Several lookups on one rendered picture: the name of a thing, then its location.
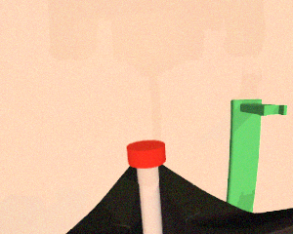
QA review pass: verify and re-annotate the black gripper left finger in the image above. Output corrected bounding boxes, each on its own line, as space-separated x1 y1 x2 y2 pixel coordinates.
65 165 143 234

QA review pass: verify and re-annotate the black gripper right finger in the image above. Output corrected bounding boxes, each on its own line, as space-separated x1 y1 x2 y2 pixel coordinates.
158 164 293 234

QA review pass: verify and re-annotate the long white pin with red cap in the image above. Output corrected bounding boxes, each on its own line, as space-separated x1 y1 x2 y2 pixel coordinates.
126 140 166 234

